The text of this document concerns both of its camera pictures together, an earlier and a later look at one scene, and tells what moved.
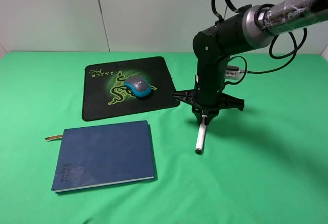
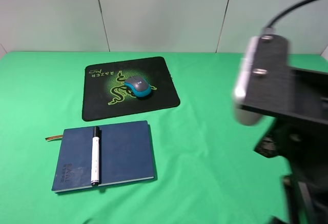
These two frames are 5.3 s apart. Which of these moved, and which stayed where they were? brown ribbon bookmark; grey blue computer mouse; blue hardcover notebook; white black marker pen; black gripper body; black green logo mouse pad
Moved: white black marker pen; black gripper body
Stayed: grey blue computer mouse; black green logo mouse pad; brown ribbon bookmark; blue hardcover notebook
